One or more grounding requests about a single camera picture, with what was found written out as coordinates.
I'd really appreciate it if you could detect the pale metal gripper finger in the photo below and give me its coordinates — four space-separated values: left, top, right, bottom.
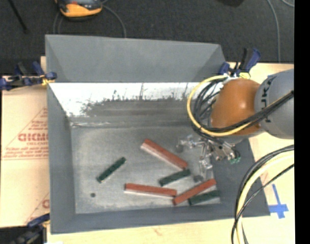
175 134 209 154
193 146 213 183

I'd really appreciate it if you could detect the red-brown flat block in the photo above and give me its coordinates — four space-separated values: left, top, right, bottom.
124 183 178 199
172 178 217 206
140 139 189 171

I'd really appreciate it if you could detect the dark green flat block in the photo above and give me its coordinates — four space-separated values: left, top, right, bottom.
158 169 192 187
188 190 221 206
96 157 127 184

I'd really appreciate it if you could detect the grey metal bin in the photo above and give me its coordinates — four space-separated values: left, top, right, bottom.
44 34 270 234

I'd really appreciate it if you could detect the brown cardboard board red print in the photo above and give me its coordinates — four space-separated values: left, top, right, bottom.
0 75 51 229

